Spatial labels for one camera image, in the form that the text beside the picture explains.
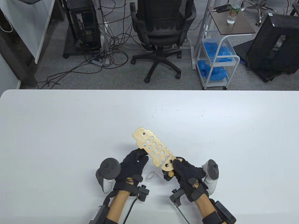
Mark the person's left hand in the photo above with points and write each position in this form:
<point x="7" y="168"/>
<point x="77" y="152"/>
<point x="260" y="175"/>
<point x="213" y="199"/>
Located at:
<point x="132" y="166"/>

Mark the person's right hand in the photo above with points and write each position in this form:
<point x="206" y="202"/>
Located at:
<point x="189" y="173"/>

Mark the wooden crocodile lacing toy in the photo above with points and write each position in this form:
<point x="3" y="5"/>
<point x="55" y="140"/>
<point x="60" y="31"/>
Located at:
<point x="137" y="135"/>

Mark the black right forearm box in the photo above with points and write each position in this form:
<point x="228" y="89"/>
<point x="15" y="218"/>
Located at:
<point x="223" y="212"/>

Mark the person's right forearm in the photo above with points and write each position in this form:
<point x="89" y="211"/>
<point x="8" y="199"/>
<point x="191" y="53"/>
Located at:
<point x="204" y="205"/>

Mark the black left forearm box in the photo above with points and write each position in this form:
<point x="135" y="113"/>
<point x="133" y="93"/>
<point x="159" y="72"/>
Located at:
<point x="99" y="215"/>

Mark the person's left forearm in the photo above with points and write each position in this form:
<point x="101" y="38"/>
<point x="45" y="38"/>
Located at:
<point x="119" y="205"/>

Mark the grey white right hand controller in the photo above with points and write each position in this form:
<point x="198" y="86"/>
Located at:
<point x="211" y="169"/>

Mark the grey white hand controller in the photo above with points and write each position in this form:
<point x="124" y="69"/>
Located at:
<point x="211" y="169"/>
<point x="108" y="166"/>

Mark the grey white left hand controller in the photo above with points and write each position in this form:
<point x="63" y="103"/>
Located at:
<point x="108" y="166"/>

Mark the blue gloves pile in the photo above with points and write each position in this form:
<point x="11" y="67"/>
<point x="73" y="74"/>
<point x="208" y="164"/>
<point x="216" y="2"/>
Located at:
<point x="212" y="70"/>
<point x="222" y="52"/>

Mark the grey power strip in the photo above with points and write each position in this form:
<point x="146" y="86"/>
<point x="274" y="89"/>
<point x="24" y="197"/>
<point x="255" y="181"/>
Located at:
<point x="96" y="62"/>

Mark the white rolling cart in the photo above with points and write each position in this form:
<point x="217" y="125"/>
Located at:
<point x="237" y="58"/>

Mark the black flat stand base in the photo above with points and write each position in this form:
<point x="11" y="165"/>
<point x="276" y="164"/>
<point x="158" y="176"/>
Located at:
<point x="268" y="75"/>

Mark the black wheeled platform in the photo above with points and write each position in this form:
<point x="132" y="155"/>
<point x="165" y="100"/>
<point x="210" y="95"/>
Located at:
<point x="70" y="50"/>

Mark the silver metal pole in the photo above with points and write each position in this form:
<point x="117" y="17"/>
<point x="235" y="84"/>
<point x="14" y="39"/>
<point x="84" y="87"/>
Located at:
<point x="104" y="35"/>

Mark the black office chair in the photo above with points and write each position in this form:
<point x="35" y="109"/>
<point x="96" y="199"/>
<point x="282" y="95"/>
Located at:
<point x="161" y="30"/>

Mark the black mesh box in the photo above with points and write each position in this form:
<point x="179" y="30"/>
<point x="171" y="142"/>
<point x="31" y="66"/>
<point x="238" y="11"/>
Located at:
<point x="264" y="46"/>

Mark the black computer tower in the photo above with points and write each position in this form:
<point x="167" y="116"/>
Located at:
<point x="85" y="23"/>

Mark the brown side table top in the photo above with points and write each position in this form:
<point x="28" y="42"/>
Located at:
<point x="238" y="28"/>

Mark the clear plastic water bottle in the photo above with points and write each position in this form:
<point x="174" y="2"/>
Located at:
<point x="232" y="14"/>

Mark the black phone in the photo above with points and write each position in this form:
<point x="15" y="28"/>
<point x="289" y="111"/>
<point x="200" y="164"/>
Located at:
<point x="223" y="8"/>

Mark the chrome chair base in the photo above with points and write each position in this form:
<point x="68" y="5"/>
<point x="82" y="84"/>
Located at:
<point x="258" y="12"/>

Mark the white board panel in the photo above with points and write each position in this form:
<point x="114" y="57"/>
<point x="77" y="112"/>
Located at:
<point x="28" y="23"/>

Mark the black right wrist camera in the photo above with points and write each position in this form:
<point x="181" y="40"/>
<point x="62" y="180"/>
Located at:
<point x="176" y="197"/>

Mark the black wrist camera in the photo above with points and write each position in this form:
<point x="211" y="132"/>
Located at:
<point x="143" y="193"/>
<point x="176" y="197"/>

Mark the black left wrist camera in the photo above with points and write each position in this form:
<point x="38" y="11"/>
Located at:
<point x="143" y="193"/>

